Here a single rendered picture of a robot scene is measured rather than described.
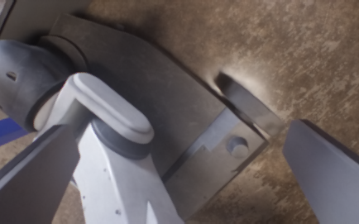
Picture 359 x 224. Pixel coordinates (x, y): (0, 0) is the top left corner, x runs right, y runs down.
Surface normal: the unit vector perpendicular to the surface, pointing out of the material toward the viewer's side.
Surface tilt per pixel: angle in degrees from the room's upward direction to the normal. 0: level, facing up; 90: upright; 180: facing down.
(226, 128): 45
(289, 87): 0
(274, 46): 0
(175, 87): 0
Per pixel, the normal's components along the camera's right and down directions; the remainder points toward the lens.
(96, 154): -0.51, -0.14
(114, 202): -0.64, -0.29
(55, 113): 0.15, -0.07
